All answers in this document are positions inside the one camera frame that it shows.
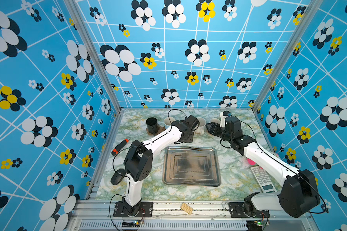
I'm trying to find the black computer mouse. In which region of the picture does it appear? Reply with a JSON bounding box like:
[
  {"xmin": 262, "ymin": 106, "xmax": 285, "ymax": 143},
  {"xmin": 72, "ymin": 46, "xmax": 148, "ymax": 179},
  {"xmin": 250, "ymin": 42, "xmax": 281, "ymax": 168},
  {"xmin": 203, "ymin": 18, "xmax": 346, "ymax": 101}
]
[{"xmin": 110, "ymin": 168, "xmax": 126, "ymax": 185}]

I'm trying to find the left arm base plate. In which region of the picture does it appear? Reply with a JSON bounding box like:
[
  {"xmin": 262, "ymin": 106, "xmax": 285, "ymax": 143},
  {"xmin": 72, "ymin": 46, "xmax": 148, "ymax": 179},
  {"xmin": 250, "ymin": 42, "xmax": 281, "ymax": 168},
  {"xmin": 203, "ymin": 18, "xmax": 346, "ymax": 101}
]
[{"xmin": 113, "ymin": 201, "xmax": 153, "ymax": 218}]

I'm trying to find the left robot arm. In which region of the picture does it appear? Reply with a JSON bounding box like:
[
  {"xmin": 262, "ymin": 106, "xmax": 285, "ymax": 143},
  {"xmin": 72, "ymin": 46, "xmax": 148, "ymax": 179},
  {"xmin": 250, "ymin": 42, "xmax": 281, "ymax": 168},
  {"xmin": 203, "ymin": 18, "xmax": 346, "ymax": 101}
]
[{"xmin": 122, "ymin": 115, "xmax": 200, "ymax": 216}]

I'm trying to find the black mug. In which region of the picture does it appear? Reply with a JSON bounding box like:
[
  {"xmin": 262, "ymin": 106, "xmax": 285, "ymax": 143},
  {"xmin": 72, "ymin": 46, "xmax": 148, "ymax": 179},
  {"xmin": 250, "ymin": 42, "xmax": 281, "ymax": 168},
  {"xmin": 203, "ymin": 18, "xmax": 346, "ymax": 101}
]
[{"xmin": 146, "ymin": 117, "xmax": 159, "ymax": 135}]

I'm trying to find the small wooden block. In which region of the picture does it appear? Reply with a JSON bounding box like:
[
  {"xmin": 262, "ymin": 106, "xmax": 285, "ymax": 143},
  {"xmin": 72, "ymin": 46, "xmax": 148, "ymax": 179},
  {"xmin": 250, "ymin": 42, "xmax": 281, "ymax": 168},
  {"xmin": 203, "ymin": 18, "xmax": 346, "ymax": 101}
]
[{"xmin": 180, "ymin": 203, "xmax": 193, "ymax": 215}]

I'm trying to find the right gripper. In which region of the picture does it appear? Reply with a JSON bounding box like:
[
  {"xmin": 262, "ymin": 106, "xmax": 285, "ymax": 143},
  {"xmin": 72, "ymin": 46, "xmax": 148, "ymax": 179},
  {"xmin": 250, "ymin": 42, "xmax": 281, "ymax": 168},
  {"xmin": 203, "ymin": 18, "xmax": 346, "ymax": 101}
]
[{"xmin": 206, "ymin": 122, "xmax": 233, "ymax": 144}]

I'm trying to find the pink plush toy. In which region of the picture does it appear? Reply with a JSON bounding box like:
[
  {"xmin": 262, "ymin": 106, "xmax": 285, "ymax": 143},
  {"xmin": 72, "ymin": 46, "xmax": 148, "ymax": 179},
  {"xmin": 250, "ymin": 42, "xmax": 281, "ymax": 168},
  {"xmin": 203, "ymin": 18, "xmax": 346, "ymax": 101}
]
[{"xmin": 247, "ymin": 158, "xmax": 257, "ymax": 166}]

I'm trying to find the aluminium front rail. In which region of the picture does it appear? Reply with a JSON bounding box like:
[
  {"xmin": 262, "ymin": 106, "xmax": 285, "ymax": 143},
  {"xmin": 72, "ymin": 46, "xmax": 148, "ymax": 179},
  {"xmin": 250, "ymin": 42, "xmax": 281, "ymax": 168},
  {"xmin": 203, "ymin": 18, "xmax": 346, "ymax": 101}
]
[{"xmin": 66, "ymin": 200, "xmax": 319, "ymax": 231}]

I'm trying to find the purple mug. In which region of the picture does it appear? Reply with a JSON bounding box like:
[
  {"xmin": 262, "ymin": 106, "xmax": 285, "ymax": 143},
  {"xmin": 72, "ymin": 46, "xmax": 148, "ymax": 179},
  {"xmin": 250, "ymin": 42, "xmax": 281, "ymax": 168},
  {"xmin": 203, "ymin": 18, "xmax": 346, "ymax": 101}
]
[{"xmin": 210, "ymin": 118, "xmax": 221, "ymax": 124}]

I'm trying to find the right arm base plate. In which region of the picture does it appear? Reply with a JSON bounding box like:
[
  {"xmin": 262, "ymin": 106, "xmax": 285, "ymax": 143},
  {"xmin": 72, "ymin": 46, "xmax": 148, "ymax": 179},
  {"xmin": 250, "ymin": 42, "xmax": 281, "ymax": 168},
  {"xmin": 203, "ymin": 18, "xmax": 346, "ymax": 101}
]
[{"xmin": 225, "ymin": 202, "xmax": 270, "ymax": 219}]

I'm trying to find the white calculator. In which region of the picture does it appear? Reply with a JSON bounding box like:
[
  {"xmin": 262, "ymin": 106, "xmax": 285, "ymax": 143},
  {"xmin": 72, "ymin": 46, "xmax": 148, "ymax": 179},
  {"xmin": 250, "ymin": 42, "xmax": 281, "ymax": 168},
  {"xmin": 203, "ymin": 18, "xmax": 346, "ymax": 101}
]
[{"xmin": 250, "ymin": 166, "xmax": 277, "ymax": 193}]

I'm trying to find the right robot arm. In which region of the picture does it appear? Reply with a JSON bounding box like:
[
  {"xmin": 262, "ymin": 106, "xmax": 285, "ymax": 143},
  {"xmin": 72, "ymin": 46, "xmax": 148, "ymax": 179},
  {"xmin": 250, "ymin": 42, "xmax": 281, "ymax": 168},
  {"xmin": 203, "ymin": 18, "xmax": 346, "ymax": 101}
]
[{"xmin": 206, "ymin": 116, "xmax": 323, "ymax": 218}]

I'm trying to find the metal tray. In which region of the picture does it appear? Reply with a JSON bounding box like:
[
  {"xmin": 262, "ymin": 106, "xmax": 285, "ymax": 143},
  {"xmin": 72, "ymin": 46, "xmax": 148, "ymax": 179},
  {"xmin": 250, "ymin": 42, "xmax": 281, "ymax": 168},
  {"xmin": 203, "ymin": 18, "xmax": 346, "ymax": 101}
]
[{"xmin": 163, "ymin": 146, "xmax": 221, "ymax": 187}]

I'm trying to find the white mug blue handle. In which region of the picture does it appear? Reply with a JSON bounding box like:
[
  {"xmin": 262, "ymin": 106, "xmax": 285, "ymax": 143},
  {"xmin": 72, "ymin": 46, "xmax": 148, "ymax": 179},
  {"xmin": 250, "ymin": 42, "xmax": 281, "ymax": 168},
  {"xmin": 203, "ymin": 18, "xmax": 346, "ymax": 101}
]
[{"xmin": 164, "ymin": 116, "xmax": 175, "ymax": 128}]

